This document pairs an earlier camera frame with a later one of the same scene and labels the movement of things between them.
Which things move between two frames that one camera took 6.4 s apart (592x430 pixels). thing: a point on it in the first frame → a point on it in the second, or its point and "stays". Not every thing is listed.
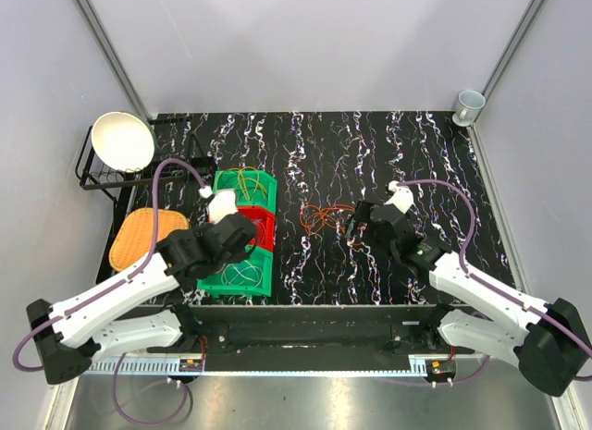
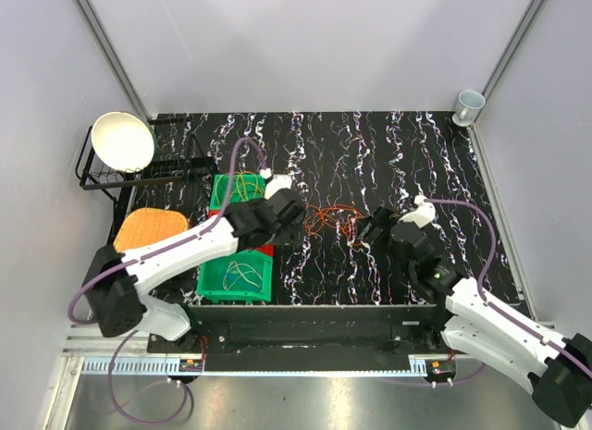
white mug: (468, 107) stays
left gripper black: (240, 257) → (293, 234)
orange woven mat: (133, 240) stays
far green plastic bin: (252, 188) stays
